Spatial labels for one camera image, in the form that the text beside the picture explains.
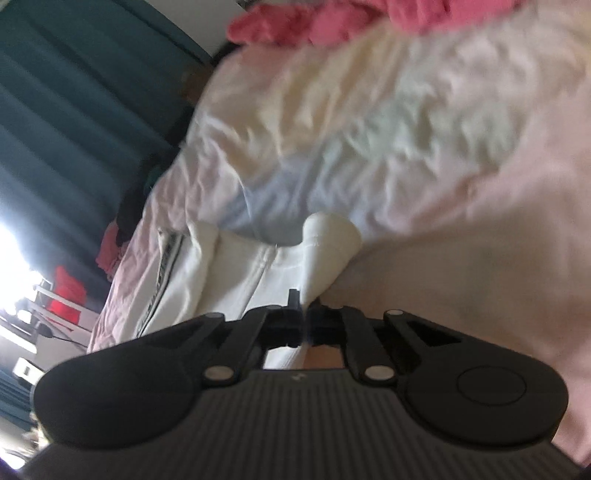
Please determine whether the white zip hoodie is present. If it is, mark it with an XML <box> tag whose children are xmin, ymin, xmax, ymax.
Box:
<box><xmin>136</xmin><ymin>212</ymin><xmax>363</xmax><ymax>370</ymax></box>

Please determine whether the brown cardboard box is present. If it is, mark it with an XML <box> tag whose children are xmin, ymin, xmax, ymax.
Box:
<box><xmin>182</xmin><ymin>65</ymin><xmax>214</xmax><ymax>108</ymax></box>

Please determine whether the red garment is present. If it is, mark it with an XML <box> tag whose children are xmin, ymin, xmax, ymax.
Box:
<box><xmin>44</xmin><ymin>265</ymin><xmax>86</xmax><ymax>324</ymax></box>

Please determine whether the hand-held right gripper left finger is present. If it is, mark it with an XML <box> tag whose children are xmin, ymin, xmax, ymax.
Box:
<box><xmin>137</xmin><ymin>290</ymin><xmax>305</xmax><ymax>385</ymax></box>

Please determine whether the bright window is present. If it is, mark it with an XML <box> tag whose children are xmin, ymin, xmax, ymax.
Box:
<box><xmin>0</xmin><ymin>222</ymin><xmax>43</xmax><ymax>324</ymax></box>

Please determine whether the pink cloth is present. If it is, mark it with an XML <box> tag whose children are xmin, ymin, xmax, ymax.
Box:
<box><xmin>96</xmin><ymin>220</ymin><xmax>126</xmax><ymax>280</ymax></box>

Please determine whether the dark headboard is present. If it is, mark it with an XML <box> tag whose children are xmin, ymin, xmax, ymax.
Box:
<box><xmin>164</xmin><ymin>41</ymin><xmax>241</xmax><ymax>148</ymax></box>

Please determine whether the garment steamer stand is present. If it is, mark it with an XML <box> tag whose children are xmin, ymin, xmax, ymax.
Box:
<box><xmin>14</xmin><ymin>277</ymin><xmax>93</xmax><ymax>344</ymax></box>

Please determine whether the pink crumpled garment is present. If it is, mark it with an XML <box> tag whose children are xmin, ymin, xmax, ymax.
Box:
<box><xmin>227</xmin><ymin>0</ymin><xmax>528</xmax><ymax>47</ymax></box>

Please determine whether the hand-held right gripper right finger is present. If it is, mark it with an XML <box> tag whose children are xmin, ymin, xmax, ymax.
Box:
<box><xmin>305</xmin><ymin>300</ymin><xmax>462</xmax><ymax>384</ymax></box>

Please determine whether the pile of dark clothes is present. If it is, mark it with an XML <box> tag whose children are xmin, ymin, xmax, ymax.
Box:
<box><xmin>115</xmin><ymin>152</ymin><xmax>185</xmax><ymax>246</ymax></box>

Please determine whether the blue curtain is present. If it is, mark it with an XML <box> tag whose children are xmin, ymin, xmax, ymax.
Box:
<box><xmin>0</xmin><ymin>360</ymin><xmax>43</xmax><ymax>428</ymax></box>
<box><xmin>0</xmin><ymin>0</ymin><xmax>214</xmax><ymax>298</ymax></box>

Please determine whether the pink bed duvet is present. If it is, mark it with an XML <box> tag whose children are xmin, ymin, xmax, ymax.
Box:
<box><xmin>88</xmin><ymin>0</ymin><xmax>591</xmax><ymax>467</ymax></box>

